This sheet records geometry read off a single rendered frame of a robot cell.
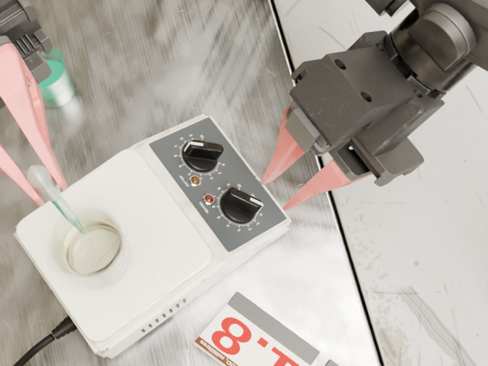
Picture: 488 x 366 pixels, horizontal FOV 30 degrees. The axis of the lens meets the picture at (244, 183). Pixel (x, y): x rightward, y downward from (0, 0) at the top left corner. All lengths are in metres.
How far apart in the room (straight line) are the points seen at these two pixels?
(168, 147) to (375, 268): 0.21
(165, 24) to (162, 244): 0.25
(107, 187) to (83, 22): 0.21
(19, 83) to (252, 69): 0.40
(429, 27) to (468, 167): 0.34
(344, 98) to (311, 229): 0.30
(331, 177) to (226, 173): 0.17
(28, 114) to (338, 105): 0.18
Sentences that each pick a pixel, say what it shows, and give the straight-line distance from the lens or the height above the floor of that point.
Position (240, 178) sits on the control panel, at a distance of 0.80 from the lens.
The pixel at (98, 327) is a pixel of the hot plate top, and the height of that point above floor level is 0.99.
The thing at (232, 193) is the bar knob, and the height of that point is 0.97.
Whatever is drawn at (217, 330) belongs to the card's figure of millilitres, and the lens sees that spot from 0.78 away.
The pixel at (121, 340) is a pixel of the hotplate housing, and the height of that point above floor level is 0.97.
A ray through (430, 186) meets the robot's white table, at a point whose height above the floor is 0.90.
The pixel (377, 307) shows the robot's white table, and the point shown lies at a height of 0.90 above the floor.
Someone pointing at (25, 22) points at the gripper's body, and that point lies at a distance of 0.55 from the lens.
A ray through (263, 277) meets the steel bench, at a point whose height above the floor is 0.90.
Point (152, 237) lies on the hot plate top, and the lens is 0.74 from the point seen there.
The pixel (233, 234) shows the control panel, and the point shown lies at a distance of 0.76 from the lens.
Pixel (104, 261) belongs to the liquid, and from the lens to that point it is 0.70.
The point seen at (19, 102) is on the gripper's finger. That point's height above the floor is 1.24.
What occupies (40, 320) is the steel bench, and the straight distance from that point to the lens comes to 0.83.
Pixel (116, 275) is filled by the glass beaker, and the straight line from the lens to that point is 0.70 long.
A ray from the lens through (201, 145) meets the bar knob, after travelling 0.77.
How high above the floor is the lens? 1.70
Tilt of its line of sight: 75 degrees down
